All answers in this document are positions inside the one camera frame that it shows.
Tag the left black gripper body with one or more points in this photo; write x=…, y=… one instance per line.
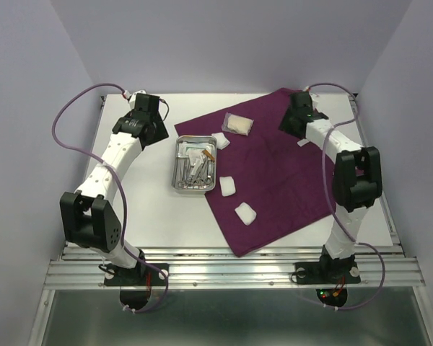
x=160, y=132

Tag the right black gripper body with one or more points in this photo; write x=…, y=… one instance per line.
x=285, y=123

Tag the small white paper strip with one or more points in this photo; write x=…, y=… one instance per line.
x=302, y=143

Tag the white green sterile pouch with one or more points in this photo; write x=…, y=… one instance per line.
x=185, y=147

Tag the bagged beige bandage roll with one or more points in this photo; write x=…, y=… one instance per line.
x=237, y=124

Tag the small clear bagged packet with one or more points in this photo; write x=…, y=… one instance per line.
x=196, y=157

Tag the stainless steel tray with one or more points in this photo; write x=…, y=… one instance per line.
x=197, y=180

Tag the scalpel blade orange packet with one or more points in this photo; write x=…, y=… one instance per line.
x=207, y=154

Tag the white gauze pad top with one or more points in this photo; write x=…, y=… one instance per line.
x=221, y=140

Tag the white gauze pad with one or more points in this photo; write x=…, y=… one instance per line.
x=246, y=214
x=221, y=140
x=227, y=185

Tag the white gauze pad bottom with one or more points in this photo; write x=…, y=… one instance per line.
x=246, y=214

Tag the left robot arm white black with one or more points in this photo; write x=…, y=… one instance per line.
x=88, y=217

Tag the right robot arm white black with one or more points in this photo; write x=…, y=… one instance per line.
x=350, y=192

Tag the purple surgical cloth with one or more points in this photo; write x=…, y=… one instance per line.
x=279, y=180

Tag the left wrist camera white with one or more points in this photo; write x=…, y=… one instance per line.
x=132, y=96

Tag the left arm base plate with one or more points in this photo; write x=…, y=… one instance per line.
x=121, y=277

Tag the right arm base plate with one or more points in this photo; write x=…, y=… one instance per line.
x=313, y=273

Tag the aluminium front rail frame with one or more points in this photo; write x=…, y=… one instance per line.
x=218, y=268

